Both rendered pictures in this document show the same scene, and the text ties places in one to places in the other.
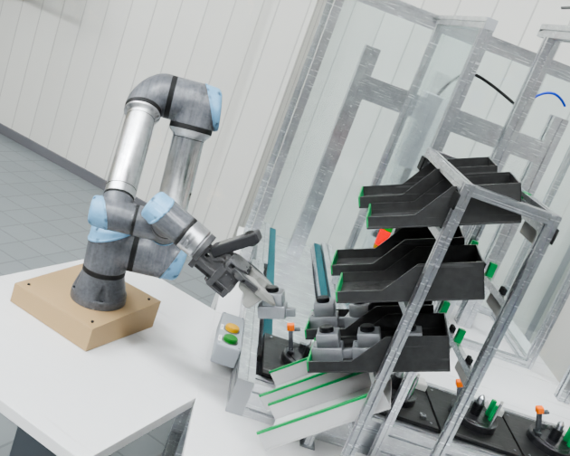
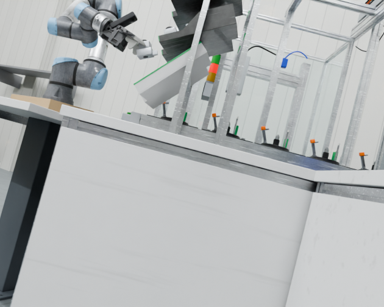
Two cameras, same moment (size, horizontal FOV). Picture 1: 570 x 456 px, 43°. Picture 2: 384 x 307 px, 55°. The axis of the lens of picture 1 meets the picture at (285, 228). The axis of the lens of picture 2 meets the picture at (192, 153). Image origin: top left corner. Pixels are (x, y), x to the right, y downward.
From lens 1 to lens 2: 117 cm
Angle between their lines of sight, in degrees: 20
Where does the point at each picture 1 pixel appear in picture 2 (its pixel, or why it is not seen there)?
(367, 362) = (191, 28)
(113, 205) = (60, 19)
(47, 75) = not seen: hidden behind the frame
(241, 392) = (133, 119)
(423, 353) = (220, 16)
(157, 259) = (89, 72)
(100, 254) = (58, 70)
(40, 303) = (24, 98)
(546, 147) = (302, 78)
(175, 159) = not seen: hidden behind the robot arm
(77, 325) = (42, 100)
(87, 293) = (50, 92)
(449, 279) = not seen: outside the picture
